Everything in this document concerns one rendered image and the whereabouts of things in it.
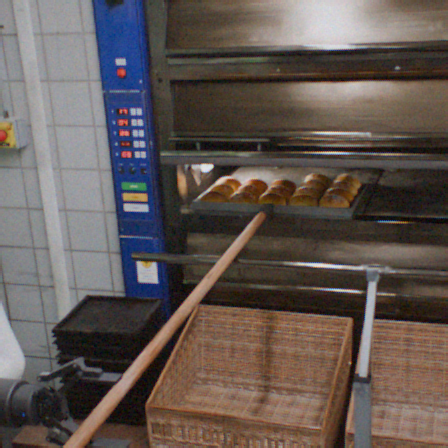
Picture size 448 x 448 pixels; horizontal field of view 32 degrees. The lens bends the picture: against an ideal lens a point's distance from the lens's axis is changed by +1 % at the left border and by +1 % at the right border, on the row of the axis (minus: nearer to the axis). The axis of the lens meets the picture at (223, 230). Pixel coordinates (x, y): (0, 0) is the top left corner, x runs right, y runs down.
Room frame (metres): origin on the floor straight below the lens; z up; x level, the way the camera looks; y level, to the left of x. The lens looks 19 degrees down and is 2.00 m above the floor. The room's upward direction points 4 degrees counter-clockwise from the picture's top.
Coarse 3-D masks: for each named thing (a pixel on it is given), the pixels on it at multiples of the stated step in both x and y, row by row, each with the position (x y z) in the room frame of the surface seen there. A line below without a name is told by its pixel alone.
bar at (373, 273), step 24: (192, 264) 2.16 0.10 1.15; (240, 264) 2.11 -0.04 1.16; (264, 264) 2.09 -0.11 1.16; (288, 264) 2.07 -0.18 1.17; (312, 264) 2.05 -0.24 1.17; (336, 264) 2.03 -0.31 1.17; (360, 264) 2.02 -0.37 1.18; (360, 384) 1.78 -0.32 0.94; (360, 408) 1.78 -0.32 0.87; (360, 432) 1.78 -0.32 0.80
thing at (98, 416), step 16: (256, 224) 2.33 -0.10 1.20; (240, 240) 2.19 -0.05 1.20; (224, 256) 2.07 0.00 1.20; (208, 288) 1.89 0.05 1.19; (192, 304) 1.79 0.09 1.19; (176, 320) 1.70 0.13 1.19; (160, 336) 1.62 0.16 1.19; (144, 352) 1.55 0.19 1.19; (128, 368) 1.49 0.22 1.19; (144, 368) 1.51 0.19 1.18; (128, 384) 1.43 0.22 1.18; (112, 400) 1.37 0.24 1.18; (96, 416) 1.32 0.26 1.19; (80, 432) 1.26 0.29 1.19
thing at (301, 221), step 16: (192, 208) 2.61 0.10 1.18; (208, 224) 2.54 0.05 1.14; (224, 224) 2.52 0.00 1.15; (240, 224) 2.50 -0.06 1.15; (272, 224) 2.47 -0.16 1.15; (288, 224) 2.45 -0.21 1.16; (304, 224) 2.43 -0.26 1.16; (320, 224) 2.41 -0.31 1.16; (336, 224) 2.40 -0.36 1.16; (352, 224) 2.38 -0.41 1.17; (368, 224) 2.36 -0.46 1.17; (384, 224) 2.35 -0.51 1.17; (400, 224) 2.33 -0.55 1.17; (416, 224) 2.32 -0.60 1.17; (432, 224) 2.30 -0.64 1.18
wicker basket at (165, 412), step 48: (192, 336) 2.46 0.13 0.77; (240, 336) 2.45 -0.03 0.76; (288, 336) 2.40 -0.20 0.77; (336, 336) 2.34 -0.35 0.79; (192, 384) 2.42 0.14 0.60; (240, 384) 2.41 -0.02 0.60; (288, 384) 2.35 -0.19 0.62; (336, 384) 2.08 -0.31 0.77; (192, 432) 2.15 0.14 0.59; (240, 432) 1.99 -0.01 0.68; (288, 432) 1.94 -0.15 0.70; (336, 432) 2.08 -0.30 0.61
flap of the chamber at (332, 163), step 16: (160, 160) 2.43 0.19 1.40; (176, 160) 2.41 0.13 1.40; (192, 160) 2.39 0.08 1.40; (208, 160) 2.38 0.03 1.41; (224, 160) 2.36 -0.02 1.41; (240, 160) 2.34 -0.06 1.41; (256, 160) 2.33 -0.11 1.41; (272, 160) 2.31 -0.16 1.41; (288, 160) 2.30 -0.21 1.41; (304, 160) 2.28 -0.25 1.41; (320, 160) 2.27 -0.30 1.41; (336, 160) 2.25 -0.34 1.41; (352, 160) 2.24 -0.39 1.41; (368, 160) 2.22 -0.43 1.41; (384, 160) 2.21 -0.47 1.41; (400, 160) 2.19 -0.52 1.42; (416, 160) 2.18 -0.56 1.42
